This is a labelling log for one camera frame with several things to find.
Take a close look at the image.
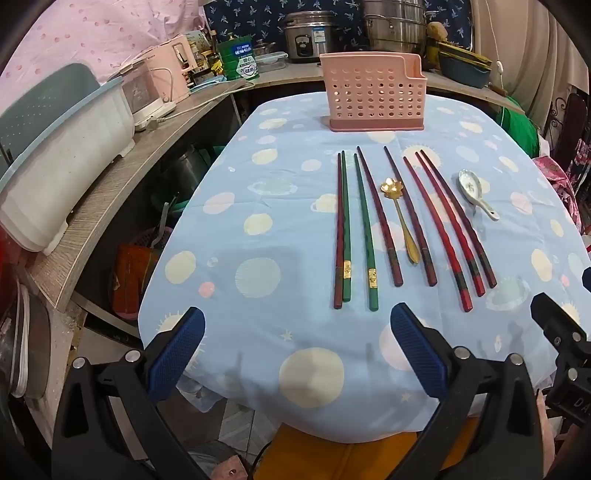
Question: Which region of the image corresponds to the gold flower spoon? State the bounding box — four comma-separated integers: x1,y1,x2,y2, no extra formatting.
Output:
379,180,421,265

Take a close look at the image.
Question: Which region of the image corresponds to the green cloth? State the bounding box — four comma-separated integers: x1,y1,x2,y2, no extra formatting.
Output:
501,95,541,158

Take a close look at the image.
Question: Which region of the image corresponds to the blue printed tablecloth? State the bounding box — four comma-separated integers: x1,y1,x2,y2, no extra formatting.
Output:
139,91,591,444

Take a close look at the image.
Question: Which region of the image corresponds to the pink perforated utensil holder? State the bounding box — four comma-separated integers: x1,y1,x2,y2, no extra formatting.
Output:
320,52,426,134

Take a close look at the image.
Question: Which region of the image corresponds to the blue patterned curtain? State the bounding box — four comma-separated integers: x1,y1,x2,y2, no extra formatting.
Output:
203,0,474,51

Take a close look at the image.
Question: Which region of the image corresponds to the red bag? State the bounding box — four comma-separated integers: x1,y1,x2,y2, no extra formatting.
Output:
113,244,160,319

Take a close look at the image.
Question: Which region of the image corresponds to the pink electric kettle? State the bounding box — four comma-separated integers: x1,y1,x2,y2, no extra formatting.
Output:
148,34,197,102

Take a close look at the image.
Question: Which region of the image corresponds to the steel steamer pot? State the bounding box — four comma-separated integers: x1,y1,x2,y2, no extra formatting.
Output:
360,0,428,55

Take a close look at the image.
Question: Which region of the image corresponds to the pink flowery cloth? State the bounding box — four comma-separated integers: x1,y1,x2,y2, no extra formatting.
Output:
531,138,591,236

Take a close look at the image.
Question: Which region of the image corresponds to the white ceramic spoon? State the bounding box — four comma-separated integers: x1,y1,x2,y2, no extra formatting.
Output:
457,169,501,221

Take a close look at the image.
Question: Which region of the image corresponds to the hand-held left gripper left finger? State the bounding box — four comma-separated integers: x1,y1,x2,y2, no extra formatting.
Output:
51,307,206,480

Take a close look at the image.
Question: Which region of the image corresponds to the white power strip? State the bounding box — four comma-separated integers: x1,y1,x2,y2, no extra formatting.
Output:
134,102,178,132

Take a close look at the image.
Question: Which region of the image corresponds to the grey wooden counter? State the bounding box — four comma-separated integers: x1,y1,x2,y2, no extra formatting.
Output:
28,60,527,310

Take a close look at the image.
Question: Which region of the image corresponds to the steel rice cooker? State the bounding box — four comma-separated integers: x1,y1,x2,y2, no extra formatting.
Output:
283,10,343,63

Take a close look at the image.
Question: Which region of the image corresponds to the pink dotted cloth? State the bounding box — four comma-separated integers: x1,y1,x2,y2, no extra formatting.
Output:
0,0,208,112

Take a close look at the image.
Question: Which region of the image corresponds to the metal pot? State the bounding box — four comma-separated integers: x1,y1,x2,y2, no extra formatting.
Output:
171,145,213,195

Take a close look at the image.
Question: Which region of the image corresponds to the green tin can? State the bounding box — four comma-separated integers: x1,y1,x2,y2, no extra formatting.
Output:
218,39,260,84

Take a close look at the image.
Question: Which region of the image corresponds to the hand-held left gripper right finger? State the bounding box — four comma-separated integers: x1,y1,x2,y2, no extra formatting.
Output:
390,302,546,480

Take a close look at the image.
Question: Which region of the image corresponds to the clear food container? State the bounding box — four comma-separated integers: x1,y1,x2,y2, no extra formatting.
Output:
256,52,287,72

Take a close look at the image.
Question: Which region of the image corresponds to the white tub with teal rim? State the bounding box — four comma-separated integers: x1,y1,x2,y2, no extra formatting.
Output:
0,76,137,254

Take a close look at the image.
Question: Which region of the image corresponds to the orange stool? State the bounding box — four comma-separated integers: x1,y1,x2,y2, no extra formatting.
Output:
272,415,481,480

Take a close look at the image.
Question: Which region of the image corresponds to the grey round tray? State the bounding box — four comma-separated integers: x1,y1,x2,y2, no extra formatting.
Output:
0,277,51,402

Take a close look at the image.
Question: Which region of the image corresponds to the dark wooden chair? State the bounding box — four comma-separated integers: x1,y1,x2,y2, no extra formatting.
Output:
551,90,591,158

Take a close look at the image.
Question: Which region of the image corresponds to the teal perforated plastic panel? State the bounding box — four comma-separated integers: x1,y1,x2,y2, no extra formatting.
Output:
0,62,100,162

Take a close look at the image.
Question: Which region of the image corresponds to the dark red chopstick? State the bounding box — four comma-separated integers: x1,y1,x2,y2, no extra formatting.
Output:
383,146,437,287
356,146,404,287
333,152,345,310
419,148,498,289

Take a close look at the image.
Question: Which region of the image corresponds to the white cable with switch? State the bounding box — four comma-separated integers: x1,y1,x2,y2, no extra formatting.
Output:
480,0,506,75

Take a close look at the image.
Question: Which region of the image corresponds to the beige curtain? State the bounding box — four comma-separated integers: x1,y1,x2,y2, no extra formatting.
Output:
471,0,573,134

